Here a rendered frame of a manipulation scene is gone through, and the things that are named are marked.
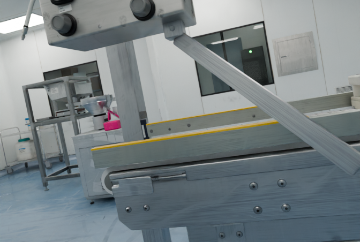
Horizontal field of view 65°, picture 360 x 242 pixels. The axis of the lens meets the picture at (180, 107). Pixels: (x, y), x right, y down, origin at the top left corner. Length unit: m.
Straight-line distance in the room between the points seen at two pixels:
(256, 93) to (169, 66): 5.33
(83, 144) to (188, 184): 2.77
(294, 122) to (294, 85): 5.23
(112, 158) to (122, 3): 0.24
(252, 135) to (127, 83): 0.43
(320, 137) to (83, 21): 0.35
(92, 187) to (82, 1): 2.89
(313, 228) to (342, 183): 0.10
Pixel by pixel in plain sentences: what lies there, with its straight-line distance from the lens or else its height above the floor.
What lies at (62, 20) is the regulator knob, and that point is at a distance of 0.45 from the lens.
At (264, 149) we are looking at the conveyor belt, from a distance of 0.45.
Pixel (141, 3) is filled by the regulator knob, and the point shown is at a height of 1.14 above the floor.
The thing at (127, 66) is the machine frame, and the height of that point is 1.11.
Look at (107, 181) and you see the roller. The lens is 0.51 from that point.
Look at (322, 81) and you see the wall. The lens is 5.67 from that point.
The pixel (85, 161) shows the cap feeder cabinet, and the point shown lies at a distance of 3.22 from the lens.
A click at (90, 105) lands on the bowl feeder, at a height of 1.06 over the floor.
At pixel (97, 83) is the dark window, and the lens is 6.23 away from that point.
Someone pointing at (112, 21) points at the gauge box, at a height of 1.14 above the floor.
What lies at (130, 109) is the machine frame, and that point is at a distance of 0.77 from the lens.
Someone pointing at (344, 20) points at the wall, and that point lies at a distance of 5.84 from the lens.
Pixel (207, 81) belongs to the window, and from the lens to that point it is 5.53.
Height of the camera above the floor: 1.02
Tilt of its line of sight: 3 degrees down
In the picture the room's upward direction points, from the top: 11 degrees counter-clockwise
